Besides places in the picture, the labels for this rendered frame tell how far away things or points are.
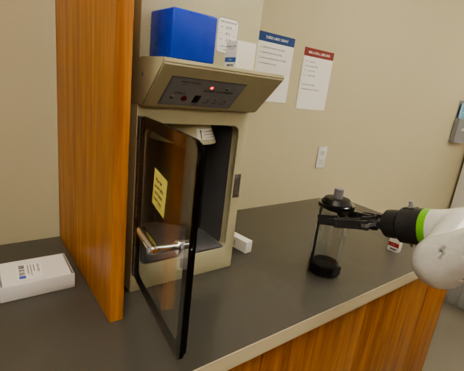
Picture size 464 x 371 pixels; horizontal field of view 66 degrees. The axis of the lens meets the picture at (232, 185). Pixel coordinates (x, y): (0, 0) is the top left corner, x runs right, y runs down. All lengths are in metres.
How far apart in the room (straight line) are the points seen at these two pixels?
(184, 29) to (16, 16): 0.58
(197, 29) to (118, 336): 0.65
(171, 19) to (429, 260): 0.68
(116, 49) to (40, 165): 0.62
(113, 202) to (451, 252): 0.65
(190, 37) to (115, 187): 0.33
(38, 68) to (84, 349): 0.77
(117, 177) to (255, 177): 1.01
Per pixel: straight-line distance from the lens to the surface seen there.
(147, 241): 0.62
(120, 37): 0.71
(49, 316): 0.93
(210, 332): 0.86
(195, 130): 0.92
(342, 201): 1.09
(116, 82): 0.70
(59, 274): 0.99
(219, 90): 0.83
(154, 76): 0.74
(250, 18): 0.97
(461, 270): 0.79
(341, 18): 1.93
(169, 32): 0.74
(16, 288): 0.98
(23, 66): 1.19
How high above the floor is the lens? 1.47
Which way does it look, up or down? 16 degrees down
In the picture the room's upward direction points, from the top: 7 degrees clockwise
